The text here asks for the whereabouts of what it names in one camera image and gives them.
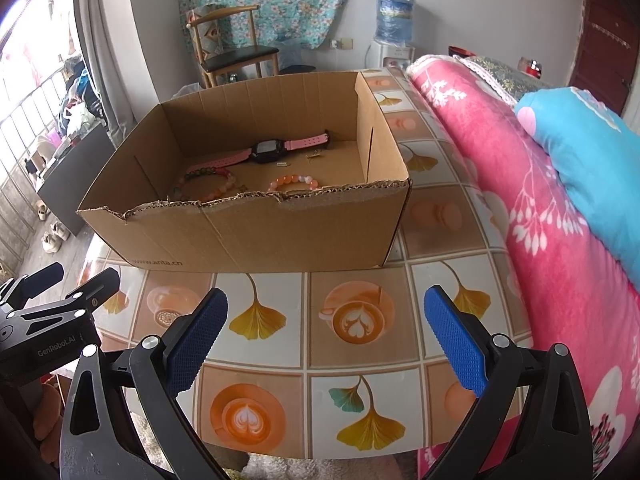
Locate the pink floral blanket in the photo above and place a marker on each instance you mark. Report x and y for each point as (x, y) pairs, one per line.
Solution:
(500, 175)

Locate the person's left hand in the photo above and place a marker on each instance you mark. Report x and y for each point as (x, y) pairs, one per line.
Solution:
(47, 425)

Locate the red jar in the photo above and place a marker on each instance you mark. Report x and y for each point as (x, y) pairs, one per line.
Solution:
(530, 66)

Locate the blue water bottle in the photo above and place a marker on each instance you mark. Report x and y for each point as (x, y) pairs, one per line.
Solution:
(395, 17)

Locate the pile of clothes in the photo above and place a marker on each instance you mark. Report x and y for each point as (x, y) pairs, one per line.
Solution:
(77, 95)

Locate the brown cardboard box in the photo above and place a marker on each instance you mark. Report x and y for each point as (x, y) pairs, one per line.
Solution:
(280, 230)

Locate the grey curtain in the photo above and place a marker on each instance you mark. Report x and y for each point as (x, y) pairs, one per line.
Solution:
(110, 35)

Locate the blue pillow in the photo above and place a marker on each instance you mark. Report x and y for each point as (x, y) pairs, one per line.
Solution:
(590, 160)

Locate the red door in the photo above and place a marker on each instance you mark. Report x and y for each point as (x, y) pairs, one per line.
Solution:
(605, 45)

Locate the white plastic bag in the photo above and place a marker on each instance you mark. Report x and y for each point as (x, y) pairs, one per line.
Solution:
(186, 90)

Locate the dark round bin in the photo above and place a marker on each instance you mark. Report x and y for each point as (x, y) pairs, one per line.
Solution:
(297, 68)

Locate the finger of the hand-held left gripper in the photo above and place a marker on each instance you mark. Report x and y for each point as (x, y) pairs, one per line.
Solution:
(40, 277)
(97, 287)

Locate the wall socket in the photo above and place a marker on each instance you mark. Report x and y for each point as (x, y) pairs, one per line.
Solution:
(344, 43)

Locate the wooden chair with black seat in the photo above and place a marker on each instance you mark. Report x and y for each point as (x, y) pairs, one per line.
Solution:
(240, 57)

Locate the black cabinet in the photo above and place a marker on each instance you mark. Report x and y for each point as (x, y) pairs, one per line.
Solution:
(75, 175)

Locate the white shoe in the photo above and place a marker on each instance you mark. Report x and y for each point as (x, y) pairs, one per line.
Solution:
(61, 230)
(50, 242)

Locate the white water dispenser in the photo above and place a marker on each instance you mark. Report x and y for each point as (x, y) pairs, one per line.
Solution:
(392, 56)

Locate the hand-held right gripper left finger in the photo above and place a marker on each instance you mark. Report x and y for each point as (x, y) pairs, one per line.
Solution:
(195, 345)

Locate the red bowl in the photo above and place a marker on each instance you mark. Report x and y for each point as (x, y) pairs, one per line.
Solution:
(460, 51)

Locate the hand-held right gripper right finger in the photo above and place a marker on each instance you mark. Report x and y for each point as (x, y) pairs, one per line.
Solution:
(457, 340)

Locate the grey patterned pillow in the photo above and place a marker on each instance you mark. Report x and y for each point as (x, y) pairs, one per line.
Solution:
(505, 77)

